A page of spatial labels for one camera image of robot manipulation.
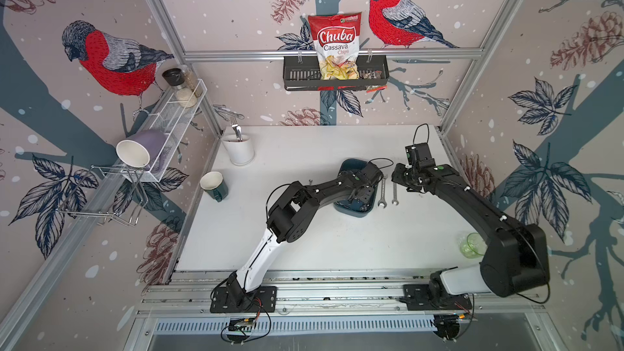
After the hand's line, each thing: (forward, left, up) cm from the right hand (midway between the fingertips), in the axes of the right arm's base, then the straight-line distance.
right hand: (395, 172), depth 89 cm
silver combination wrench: (+4, +33, -14) cm, 36 cm away
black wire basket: (+32, +36, +21) cm, 53 cm away
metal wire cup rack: (-21, +84, +16) cm, 88 cm away
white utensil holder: (+12, +63, -5) cm, 65 cm away
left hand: (0, +9, -11) cm, 14 cm away
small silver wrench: (-2, -3, -13) cm, 14 cm away
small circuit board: (-47, +50, -14) cm, 70 cm away
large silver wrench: (-4, +3, -13) cm, 14 cm away
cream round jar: (+13, +75, +23) cm, 80 cm away
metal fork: (+23, +67, -1) cm, 71 cm away
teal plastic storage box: (-8, +16, -13) cm, 22 cm away
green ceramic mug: (-3, +71, -6) cm, 71 cm away
